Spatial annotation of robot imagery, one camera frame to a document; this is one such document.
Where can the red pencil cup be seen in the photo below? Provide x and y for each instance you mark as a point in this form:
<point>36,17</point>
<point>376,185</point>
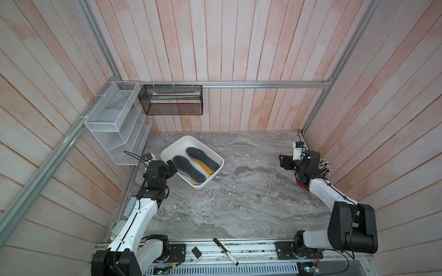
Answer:
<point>301,183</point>

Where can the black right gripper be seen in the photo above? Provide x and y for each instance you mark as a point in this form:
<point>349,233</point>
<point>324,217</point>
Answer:
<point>285,161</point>

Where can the dark grey insole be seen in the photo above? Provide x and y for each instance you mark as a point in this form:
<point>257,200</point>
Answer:
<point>184,166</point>
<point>199,155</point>

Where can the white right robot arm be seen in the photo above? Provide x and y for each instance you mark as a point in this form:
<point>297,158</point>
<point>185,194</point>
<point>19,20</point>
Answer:
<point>352,225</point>

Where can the white wire mesh shelf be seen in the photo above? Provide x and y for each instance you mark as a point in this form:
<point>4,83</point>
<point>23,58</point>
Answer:
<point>119,123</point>

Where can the aluminium rail back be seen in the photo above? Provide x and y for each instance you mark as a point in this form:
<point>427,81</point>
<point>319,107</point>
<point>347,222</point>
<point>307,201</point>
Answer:
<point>251,84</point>

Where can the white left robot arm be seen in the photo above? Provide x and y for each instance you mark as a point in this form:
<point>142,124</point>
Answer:
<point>131,254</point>

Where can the small black box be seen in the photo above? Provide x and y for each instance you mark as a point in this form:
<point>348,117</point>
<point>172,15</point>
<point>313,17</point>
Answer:
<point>197,253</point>

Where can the yellow insole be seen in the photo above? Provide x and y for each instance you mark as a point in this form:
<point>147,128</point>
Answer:
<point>206,168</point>
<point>186,176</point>

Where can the light blue flat object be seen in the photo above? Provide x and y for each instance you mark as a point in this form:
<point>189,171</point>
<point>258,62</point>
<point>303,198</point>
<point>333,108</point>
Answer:
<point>130,207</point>

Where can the aluminium rail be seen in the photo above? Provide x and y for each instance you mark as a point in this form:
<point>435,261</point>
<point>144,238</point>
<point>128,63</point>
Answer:
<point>23,201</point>
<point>251,84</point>

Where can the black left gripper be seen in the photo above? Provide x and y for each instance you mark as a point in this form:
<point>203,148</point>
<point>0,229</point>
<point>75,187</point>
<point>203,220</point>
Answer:
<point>168,172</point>

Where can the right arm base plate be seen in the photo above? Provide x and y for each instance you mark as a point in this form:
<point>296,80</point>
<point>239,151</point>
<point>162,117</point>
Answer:
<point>286,250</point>

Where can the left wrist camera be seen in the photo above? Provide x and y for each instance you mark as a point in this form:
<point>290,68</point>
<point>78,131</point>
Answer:
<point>148,157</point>

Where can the black mesh basket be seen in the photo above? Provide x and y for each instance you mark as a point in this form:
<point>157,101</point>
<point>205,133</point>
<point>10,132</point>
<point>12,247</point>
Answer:
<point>172,100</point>

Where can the black marker pen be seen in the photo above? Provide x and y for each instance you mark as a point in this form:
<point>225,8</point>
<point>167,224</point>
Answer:
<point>226,251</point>

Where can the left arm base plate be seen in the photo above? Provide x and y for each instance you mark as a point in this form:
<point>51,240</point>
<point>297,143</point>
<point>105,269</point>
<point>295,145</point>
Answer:
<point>177,253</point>

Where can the aluminium rail left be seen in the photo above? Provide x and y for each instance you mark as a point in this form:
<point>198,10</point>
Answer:
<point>23,201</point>

